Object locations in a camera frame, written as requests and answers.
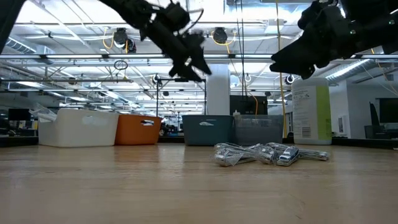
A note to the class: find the small squeeze bottle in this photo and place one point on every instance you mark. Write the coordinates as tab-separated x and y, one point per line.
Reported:
236	114

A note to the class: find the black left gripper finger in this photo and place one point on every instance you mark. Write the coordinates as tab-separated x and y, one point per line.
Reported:
186	73
200	62

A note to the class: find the white building pillar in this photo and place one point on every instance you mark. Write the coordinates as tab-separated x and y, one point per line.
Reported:
218	90

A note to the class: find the orange plastic bin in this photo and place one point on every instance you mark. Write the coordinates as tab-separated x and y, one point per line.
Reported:
136	130

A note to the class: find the bagged nail clipper with file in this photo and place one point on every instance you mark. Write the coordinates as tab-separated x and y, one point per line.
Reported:
314	154

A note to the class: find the black metal frame stand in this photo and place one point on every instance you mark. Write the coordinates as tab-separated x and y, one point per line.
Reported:
157	96

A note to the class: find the teal plastic bin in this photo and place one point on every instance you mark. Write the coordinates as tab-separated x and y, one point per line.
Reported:
206	132

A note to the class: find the dark wall monitor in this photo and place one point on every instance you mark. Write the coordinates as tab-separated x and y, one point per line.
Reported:
388	109

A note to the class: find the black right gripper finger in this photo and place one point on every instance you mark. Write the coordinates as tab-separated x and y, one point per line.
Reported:
292	54
295	71

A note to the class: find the white wipes canister green label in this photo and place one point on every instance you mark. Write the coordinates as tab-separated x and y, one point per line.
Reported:
306	112

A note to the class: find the unbagged silver nail clipper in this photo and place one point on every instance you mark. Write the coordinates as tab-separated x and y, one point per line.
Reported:
288	155

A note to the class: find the black screen behind bins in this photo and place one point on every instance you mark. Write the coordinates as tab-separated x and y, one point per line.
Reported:
248	104

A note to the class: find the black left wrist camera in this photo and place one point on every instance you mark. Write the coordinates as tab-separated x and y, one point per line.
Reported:
177	15

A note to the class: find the white plastic bin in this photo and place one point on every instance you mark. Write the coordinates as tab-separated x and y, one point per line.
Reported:
77	127

